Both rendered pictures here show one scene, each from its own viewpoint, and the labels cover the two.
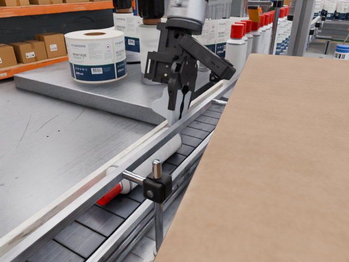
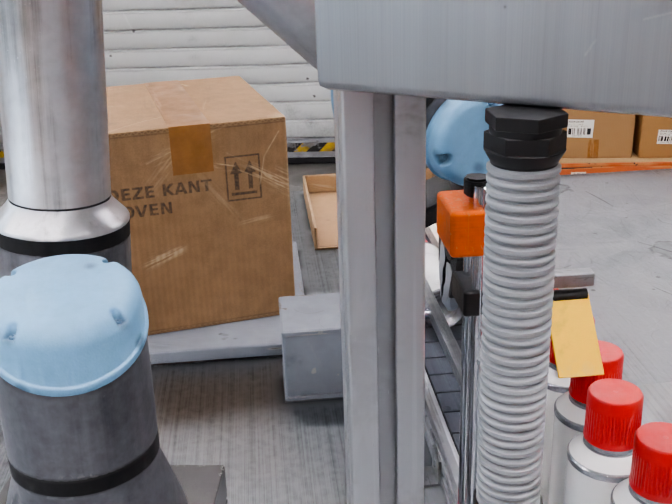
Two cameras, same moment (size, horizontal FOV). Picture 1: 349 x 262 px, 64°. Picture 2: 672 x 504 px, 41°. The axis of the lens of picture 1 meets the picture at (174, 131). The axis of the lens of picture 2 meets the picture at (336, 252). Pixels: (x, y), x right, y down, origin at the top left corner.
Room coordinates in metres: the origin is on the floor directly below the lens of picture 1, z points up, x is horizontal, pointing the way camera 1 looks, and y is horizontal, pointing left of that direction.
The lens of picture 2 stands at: (1.21, -0.65, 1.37)
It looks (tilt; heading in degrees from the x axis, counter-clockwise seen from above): 22 degrees down; 145
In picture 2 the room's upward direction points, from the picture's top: 2 degrees counter-clockwise
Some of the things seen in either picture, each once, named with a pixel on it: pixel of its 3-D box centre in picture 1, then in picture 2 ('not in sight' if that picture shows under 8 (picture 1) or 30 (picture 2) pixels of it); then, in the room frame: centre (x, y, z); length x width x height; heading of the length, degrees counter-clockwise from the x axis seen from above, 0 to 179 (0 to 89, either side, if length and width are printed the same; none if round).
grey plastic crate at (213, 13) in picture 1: (202, 11); not in sight; (3.28, -0.31, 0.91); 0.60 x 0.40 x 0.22; 145
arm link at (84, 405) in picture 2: not in sight; (72, 357); (0.59, -0.47, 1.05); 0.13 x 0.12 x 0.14; 162
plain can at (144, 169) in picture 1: (140, 162); (429, 276); (0.40, 0.06, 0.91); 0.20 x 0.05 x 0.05; 148
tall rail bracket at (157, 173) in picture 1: (144, 206); not in sight; (0.29, 0.04, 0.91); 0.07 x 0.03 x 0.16; 60
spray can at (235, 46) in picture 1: (233, 63); not in sight; (0.79, -0.17, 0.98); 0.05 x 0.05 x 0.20
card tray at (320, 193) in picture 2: not in sight; (380, 205); (0.01, 0.29, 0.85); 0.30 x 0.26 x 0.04; 150
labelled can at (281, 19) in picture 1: (277, 34); not in sight; (1.29, -0.45, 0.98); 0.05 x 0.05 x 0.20
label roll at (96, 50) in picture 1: (97, 54); not in sight; (1.02, 0.28, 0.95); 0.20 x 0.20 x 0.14
